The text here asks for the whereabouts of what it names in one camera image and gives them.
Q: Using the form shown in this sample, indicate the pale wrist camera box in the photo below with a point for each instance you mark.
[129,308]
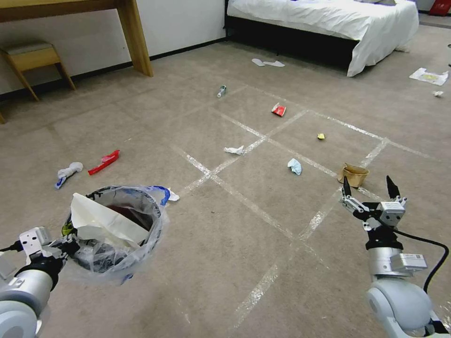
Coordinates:
[35,239]
[392,212]

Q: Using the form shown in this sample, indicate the wooden desk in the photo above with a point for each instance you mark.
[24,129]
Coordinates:
[135,38]

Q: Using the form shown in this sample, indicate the red box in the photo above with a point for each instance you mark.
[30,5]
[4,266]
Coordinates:
[440,7]

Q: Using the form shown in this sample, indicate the small white paper ball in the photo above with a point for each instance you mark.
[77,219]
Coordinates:
[438,93]

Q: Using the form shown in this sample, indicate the blue face mask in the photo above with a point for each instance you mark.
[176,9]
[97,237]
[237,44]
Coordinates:
[295,166]

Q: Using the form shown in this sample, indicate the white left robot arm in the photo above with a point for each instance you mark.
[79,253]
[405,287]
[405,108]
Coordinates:
[21,292]

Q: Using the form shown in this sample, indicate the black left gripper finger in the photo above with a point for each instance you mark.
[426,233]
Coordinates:
[52,252]

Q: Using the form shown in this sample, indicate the white crumpled paper sheet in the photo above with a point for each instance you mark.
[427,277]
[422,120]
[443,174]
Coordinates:
[102,218]

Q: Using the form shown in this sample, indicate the wooden stool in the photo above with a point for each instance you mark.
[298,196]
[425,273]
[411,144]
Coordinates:
[33,58]

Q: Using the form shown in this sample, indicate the brown paper cup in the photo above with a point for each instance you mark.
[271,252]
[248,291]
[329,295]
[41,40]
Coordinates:
[354,175]

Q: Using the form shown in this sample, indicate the red snack wrapper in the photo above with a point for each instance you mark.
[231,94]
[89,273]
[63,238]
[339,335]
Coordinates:
[279,110]

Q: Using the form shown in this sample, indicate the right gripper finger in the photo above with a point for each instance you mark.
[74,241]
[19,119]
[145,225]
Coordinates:
[393,192]
[350,202]

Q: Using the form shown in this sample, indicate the white plastic bag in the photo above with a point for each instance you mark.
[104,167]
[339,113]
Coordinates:
[428,76]

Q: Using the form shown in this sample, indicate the white crumpled tissue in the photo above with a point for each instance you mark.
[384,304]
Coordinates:
[234,150]

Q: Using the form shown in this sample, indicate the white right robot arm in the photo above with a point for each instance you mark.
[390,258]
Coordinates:
[398,302]

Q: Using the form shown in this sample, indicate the small plastic bottle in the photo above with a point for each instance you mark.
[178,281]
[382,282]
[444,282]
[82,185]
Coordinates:
[222,91]

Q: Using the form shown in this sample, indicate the bed with white sheet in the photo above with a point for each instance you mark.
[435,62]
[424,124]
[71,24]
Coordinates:
[334,21]

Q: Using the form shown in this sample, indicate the trash bin with plastic bag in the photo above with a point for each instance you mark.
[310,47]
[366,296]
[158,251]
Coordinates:
[141,253]

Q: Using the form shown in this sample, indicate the long red wrapper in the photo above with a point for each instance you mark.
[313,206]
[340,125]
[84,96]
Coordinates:
[104,162]

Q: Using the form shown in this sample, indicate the yellow crumpled paper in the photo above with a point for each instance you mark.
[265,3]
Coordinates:
[321,136]

